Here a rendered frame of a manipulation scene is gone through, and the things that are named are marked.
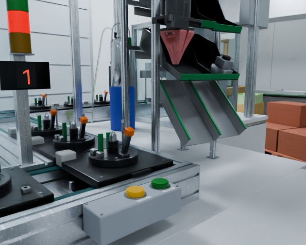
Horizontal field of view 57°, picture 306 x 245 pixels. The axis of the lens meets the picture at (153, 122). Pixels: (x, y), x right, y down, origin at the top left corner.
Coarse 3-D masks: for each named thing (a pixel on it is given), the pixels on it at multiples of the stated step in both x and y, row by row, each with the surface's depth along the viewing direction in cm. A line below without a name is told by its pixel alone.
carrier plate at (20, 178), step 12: (12, 168) 72; (12, 180) 64; (24, 180) 64; (36, 180) 64; (12, 192) 58; (36, 192) 58; (48, 192) 58; (0, 204) 53; (12, 204) 53; (24, 204) 54; (36, 204) 55; (0, 216) 51
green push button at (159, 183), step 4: (152, 180) 64; (156, 180) 64; (160, 180) 64; (164, 180) 64; (152, 184) 63; (156, 184) 62; (160, 184) 62; (164, 184) 62; (168, 184) 63; (156, 188) 62; (160, 188) 62
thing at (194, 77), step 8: (144, 32) 100; (144, 40) 101; (160, 40) 92; (176, 40) 105; (144, 48) 101; (160, 48) 92; (192, 48) 98; (160, 56) 93; (168, 56) 102; (184, 56) 102; (192, 56) 98; (160, 64) 93; (168, 64) 89; (184, 64) 99; (192, 64) 99; (200, 64) 96; (176, 72) 86; (184, 72) 92; (192, 72) 93; (200, 72) 95; (208, 72) 92; (184, 80) 86; (192, 80) 87; (200, 80) 89; (208, 80) 91
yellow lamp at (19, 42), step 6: (12, 36) 69; (18, 36) 69; (24, 36) 70; (30, 36) 72; (12, 42) 69; (18, 42) 69; (24, 42) 70; (30, 42) 72; (12, 48) 70; (18, 48) 69; (24, 48) 70; (30, 48) 72
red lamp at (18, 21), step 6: (12, 12) 68; (18, 12) 68; (24, 12) 69; (12, 18) 68; (18, 18) 68; (24, 18) 69; (12, 24) 69; (18, 24) 69; (24, 24) 69; (12, 30) 69; (18, 30) 69; (24, 30) 70
